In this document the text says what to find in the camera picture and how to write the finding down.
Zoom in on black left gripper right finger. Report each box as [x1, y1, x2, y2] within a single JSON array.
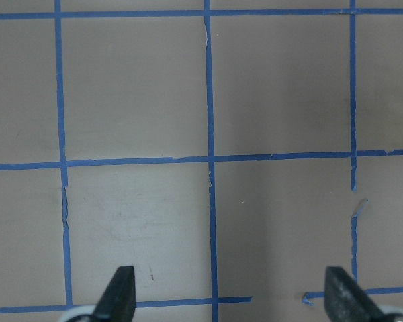
[[324, 266, 383, 322]]

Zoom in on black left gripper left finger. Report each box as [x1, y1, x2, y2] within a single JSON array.
[[92, 266, 136, 322]]

